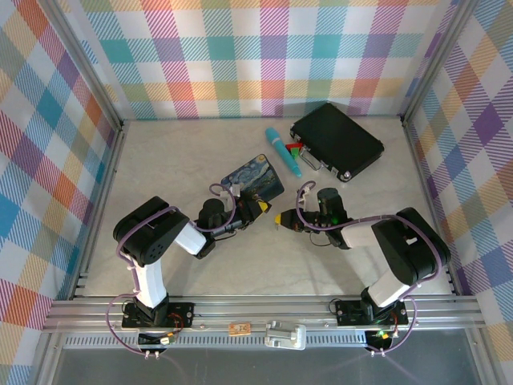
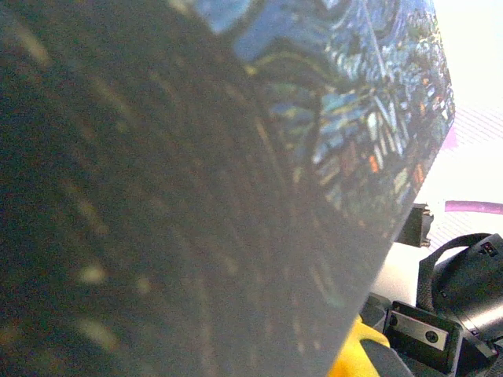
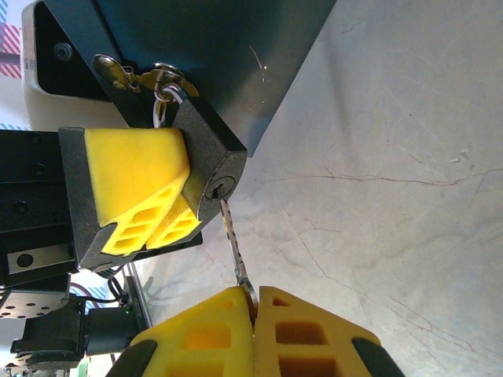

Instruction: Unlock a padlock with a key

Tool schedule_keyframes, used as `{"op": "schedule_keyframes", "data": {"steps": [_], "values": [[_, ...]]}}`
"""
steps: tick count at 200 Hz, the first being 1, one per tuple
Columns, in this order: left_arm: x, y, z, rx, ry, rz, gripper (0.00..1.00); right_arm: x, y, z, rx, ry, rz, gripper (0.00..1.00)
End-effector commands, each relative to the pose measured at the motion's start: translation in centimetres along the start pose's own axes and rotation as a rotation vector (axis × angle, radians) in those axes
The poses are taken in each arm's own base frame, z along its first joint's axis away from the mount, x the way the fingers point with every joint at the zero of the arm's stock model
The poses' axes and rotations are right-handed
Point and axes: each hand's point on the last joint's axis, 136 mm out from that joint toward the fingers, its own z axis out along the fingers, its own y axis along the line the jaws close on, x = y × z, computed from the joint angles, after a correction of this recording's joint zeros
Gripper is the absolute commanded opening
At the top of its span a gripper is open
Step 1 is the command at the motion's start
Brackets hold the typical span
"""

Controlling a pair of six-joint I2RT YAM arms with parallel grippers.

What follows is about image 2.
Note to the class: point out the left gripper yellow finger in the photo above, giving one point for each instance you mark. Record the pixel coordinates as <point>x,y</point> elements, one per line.
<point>355,353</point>

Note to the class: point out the small black plastic clip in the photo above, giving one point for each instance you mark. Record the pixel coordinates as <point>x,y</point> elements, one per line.
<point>414,225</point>

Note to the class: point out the starry night print box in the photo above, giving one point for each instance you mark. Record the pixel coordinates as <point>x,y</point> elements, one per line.
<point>165,188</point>

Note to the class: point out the pink striped white box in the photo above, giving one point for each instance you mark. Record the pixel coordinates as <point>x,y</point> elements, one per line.
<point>479,129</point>

